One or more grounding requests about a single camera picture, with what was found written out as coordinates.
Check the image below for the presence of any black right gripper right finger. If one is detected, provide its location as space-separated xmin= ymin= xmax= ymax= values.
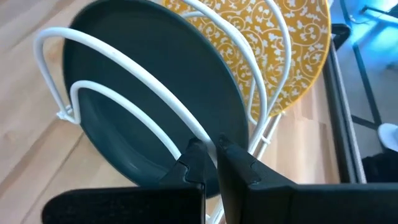
xmin=216 ymin=134 xmax=296 ymax=224

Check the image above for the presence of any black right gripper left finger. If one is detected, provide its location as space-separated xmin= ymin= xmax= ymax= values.
xmin=160 ymin=138 xmax=208 ymax=189

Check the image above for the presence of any dark teal plate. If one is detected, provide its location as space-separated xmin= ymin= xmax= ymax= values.
xmin=62 ymin=0 xmax=249 ymax=198

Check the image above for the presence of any white wire dish rack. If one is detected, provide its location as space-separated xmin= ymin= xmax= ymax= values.
xmin=33 ymin=0 xmax=293 ymax=224

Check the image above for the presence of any yellow patterned plate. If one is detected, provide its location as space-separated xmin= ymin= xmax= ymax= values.
xmin=162 ymin=0 xmax=332 ymax=122

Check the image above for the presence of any black red power station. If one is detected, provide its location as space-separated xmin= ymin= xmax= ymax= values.
xmin=362 ymin=152 xmax=398 ymax=184

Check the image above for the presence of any white tower fan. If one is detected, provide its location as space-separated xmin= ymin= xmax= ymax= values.
xmin=377 ymin=123 xmax=398 ymax=153

